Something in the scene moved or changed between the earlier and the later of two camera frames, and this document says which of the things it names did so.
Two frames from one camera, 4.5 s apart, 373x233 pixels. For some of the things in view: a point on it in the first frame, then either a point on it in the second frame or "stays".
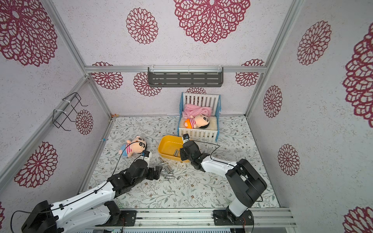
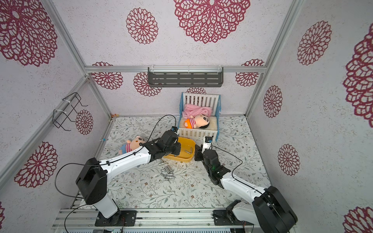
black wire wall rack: x=59 y=116 stays
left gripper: x=153 y=176 → x=177 y=151
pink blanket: x=192 y=109 stays
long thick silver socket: x=168 y=169 stays
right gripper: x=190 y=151 → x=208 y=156
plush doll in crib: x=199 y=121 stays
